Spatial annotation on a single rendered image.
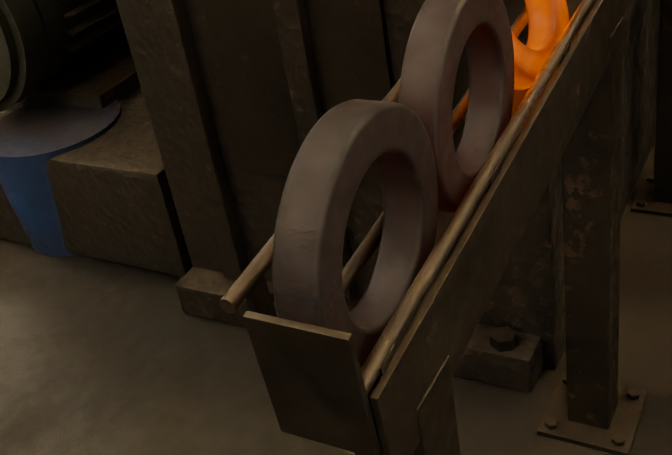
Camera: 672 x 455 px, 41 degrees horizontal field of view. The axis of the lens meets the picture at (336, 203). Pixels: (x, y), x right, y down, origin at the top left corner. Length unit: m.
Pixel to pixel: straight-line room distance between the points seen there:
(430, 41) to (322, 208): 0.19
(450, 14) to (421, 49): 0.03
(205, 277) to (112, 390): 0.26
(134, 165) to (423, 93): 1.15
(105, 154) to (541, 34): 1.08
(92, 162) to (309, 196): 1.31
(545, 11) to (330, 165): 0.48
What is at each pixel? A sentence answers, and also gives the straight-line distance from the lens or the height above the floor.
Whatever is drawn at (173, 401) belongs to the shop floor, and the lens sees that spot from 1.55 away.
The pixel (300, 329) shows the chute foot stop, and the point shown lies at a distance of 0.53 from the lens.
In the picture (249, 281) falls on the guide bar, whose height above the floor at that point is 0.68.
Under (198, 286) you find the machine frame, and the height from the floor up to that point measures 0.07.
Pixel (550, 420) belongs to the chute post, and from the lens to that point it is 1.38.
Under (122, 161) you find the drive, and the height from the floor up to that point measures 0.25.
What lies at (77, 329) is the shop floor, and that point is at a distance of 1.79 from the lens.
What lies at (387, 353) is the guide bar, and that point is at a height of 0.63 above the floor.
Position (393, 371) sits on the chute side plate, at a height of 0.62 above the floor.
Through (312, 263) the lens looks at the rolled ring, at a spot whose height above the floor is 0.71.
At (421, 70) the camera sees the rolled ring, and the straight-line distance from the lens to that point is 0.65.
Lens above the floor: 1.00
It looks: 31 degrees down
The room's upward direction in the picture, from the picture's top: 10 degrees counter-clockwise
